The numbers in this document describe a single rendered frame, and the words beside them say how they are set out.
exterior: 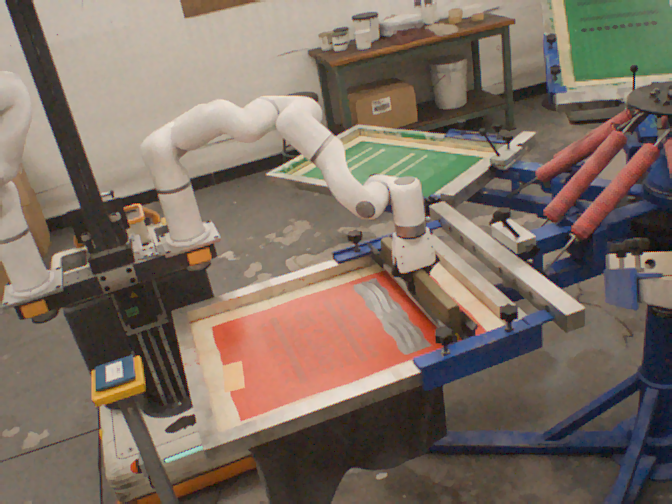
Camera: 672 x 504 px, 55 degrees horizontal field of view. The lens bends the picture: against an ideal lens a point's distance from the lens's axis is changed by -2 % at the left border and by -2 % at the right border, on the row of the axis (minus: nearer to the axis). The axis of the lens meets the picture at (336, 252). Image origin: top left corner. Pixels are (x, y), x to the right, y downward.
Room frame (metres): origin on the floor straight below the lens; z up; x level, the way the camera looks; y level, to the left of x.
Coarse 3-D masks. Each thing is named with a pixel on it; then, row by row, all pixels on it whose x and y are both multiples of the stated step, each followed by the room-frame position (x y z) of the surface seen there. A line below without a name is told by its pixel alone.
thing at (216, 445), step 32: (448, 256) 1.58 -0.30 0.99; (256, 288) 1.60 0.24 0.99; (288, 288) 1.61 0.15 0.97; (480, 288) 1.39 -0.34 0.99; (192, 320) 1.54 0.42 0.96; (192, 352) 1.35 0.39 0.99; (192, 384) 1.22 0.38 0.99; (384, 384) 1.10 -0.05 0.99; (416, 384) 1.12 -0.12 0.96; (288, 416) 1.06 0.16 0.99; (320, 416) 1.06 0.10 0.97; (224, 448) 1.01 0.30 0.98
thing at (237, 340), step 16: (384, 272) 1.62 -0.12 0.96; (336, 288) 1.58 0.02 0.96; (352, 288) 1.56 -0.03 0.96; (400, 288) 1.52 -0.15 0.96; (288, 304) 1.54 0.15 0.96; (304, 304) 1.53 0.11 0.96; (352, 304) 1.48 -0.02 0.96; (400, 304) 1.44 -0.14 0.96; (240, 320) 1.51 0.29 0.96; (256, 320) 1.49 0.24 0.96; (224, 336) 1.45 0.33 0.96; (240, 336) 1.43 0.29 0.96; (256, 336) 1.42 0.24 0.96; (224, 352) 1.38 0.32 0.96; (240, 352) 1.36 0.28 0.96; (256, 352) 1.35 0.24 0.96
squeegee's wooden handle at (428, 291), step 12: (384, 240) 1.61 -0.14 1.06; (384, 252) 1.60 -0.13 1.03; (420, 276) 1.39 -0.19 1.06; (420, 288) 1.38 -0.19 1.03; (432, 288) 1.33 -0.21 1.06; (432, 300) 1.31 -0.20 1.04; (444, 300) 1.27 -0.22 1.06; (432, 312) 1.32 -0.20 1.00; (444, 312) 1.25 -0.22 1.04; (456, 312) 1.24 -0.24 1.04; (456, 324) 1.24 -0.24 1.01
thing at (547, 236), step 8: (552, 224) 1.56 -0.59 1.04; (536, 232) 1.53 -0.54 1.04; (544, 232) 1.52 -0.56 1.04; (552, 232) 1.51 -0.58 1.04; (560, 232) 1.51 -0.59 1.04; (536, 240) 1.49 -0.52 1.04; (544, 240) 1.49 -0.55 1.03; (552, 240) 1.50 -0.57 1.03; (560, 240) 1.50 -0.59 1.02; (544, 248) 1.49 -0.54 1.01; (552, 248) 1.50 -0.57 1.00; (560, 248) 1.50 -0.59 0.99; (520, 256) 1.47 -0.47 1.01; (528, 256) 1.48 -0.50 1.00
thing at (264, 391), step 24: (408, 312) 1.40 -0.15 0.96; (384, 336) 1.32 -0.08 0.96; (432, 336) 1.28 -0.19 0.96; (264, 360) 1.31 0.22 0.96; (384, 360) 1.22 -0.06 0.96; (408, 360) 1.21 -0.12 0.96; (264, 384) 1.22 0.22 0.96; (312, 384) 1.19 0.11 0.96; (336, 384) 1.17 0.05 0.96; (240, 408) 1.15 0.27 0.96; (264, 408) 1.14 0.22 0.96
